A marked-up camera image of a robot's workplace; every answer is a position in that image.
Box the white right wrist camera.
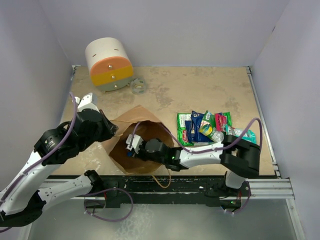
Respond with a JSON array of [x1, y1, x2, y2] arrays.
[[125, 134, 143, 154]]

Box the yellow green snack bag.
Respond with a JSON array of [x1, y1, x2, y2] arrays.
[[198, 110, 224, 143]]

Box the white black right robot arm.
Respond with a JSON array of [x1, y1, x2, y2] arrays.
[[125, 134, 261, 196]]

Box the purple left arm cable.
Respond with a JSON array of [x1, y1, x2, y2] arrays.
[[0, 91, 78, 231]]

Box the teal snack packet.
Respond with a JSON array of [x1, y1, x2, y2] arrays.
[[225, 125, 257, 144]]

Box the pink red snack packet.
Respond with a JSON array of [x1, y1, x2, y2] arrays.
[[214, 113, 228, 132]]

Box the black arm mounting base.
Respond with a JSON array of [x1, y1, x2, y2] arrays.
[[84, 175, 251, 211]]

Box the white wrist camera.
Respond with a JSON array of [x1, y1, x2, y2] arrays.
[[75, 92, 99, 112], [125, 134, 143, 154]]

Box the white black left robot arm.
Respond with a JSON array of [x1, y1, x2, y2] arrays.
[[0, 108, 118, 229]]

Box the green white snack packet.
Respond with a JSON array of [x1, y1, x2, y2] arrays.
[[176, 111, 233, 148]]

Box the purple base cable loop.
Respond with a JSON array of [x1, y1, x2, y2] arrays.
[[83, 184, 136, 222]]

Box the brown paper bag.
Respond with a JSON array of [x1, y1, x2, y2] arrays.
[[102, 105, 174, 189]]

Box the blue white chips bag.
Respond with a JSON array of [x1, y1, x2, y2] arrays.
[[184, 110, 213, 144]]

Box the aluminium frame rail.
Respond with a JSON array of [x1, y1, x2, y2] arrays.
[[37, 65, 296, 201]]

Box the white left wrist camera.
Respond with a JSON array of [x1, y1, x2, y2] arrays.
[[75, 92, 99, 112]]

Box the white cylindrical mini drawer cabinet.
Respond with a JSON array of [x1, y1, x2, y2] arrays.
[[85, 37, 134, 92]]

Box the clear tape roll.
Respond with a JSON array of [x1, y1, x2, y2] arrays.
[[130, 78, 147, 95]]

